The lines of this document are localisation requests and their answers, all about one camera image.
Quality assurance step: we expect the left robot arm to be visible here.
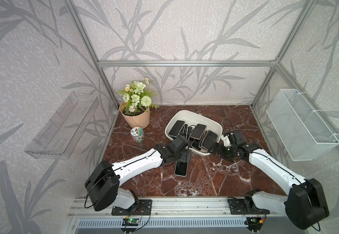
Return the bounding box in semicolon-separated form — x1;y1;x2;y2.
84;135;189;214

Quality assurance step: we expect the white wire mesh basket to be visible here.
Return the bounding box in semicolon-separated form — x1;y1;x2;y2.
266;89;339;161

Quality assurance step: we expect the phone with pink case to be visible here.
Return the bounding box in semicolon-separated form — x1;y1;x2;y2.
190;124;206;140

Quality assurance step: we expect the right circuit board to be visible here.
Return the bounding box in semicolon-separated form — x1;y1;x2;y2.
244;217;266;227

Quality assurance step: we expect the potted artificial flower plant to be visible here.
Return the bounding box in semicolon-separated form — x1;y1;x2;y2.
117;78;159;129

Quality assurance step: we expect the black phone in box right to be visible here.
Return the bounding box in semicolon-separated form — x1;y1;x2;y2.
201;130;218;151

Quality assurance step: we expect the aluminium frame rail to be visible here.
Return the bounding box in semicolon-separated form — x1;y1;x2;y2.
98;60;276;67

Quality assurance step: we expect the small patterned can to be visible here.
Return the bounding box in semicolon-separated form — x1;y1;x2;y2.
130;126;145;143

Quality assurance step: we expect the left green circuit board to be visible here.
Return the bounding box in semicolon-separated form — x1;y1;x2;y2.
122;217;141;227

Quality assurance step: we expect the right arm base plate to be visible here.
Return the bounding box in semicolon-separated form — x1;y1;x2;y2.
227;197;270;215

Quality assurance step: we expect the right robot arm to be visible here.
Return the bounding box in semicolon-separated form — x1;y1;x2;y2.
201;131;330;230

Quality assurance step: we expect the phone with light blue case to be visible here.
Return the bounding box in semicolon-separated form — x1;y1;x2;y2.
174;161;189;177

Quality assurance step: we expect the white plastic storage box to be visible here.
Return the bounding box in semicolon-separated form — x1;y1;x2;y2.
165;110;223;142

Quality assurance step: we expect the clear plastic wall shelf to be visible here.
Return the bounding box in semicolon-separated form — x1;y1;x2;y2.
24;92;100;160

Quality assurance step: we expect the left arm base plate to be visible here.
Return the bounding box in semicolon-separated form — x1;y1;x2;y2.
112;199;152;216

